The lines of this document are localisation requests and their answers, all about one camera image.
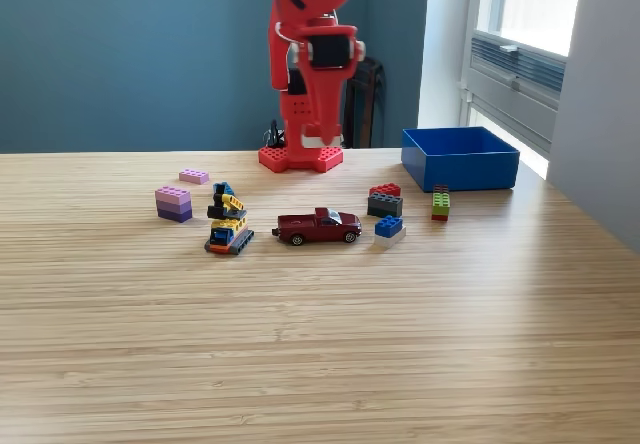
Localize pink flat lego brick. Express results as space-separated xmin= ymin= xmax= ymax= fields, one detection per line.
xmin=178 ymin=168 xmax=210 ymax=186

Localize grey window vent unit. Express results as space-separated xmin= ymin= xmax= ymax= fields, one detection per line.
xmin=469 ymin=32 xmax=568 ymax=96

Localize pink and purple brick stack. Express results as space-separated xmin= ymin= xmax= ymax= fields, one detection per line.
xmin=154 ymin=184 xmax=194 ymax=224

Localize blue plastic bin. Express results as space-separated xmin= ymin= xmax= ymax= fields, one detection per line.
xmin=401 ymin=125 xmax=521 ymax=193

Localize yellow toy digger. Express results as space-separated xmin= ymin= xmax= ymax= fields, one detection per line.
xmin=203 ymin=183 xmax=255 ymax=257

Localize dark folded chair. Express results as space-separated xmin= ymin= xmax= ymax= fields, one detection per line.
xmin=342 ymin=53 xmax=387 ymax=149

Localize blue and white brick stack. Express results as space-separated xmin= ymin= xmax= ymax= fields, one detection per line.
xmin=373 ymin=214 xmax=407 ymax=249

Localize green brick stack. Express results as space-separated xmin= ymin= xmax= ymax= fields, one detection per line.
xmin=431 ymin=184 xmax=451 ymax=222

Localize dark red toy pickup car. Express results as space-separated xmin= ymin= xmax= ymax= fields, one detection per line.
xmin=271 ymin=207 xmax=363 ymax=247

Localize black cable bundle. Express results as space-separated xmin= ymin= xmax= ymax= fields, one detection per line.
xmin=263 ymin=118 xmax=287 ymax=148

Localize dark grey lego brick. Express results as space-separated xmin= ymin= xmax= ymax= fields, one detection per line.
xmin=366 ymin=192 xmax=404 ymax=219

